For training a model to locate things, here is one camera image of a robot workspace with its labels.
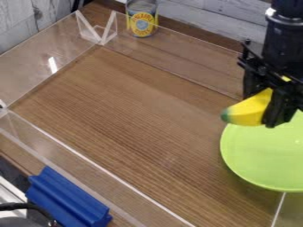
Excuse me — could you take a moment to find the clear acrylic triangle bracket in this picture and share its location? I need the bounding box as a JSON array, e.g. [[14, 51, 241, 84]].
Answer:
[[77, 11, 118, 46]]

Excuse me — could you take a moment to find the yellow toy banana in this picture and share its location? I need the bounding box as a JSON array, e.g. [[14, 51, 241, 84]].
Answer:
[[221, 87, 274, 127]]

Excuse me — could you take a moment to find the black cable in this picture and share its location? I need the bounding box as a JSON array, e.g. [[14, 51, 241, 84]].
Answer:
[[0, 201, 58, 227]]

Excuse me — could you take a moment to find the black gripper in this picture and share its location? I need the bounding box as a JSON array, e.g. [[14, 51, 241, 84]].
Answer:
[[238, 39, 303, 129]]

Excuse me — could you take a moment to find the green plastic plate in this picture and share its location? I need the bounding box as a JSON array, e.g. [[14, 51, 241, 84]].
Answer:
[[221, 112, 303, 192]]

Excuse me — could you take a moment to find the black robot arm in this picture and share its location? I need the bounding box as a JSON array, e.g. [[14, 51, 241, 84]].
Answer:
[[232, 0, 303, 128]]

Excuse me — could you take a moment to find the clear acrylic wall panel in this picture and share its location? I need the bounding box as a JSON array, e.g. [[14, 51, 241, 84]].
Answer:
[[0, 101, 196, 227]]

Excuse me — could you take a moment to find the yellow labelled tin can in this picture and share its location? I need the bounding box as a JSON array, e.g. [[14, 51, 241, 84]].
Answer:
[[126, 0, 159, 38]]

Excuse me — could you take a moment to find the blue plastic block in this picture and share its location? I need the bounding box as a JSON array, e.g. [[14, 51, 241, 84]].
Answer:
[[27, 167, 113, 227]]

